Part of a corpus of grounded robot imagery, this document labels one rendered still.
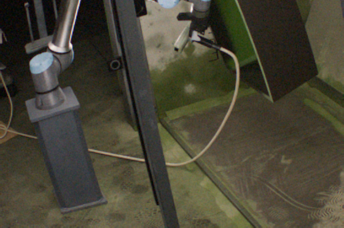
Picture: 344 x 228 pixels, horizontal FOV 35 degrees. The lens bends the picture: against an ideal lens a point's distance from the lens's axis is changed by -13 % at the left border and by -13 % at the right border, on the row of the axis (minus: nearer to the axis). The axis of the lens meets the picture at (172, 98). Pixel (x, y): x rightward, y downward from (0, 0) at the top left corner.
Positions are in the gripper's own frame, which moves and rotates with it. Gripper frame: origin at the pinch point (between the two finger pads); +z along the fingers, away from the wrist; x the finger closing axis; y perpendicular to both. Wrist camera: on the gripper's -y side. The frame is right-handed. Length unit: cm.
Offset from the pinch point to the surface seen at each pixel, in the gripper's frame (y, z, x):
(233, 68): 19, 48, 31
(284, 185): 77, 42, -36
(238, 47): 18, 40, 42
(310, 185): 92, 36, -33
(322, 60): 74, 69, 91
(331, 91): 89, 70, 67
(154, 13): -44, 53, 55
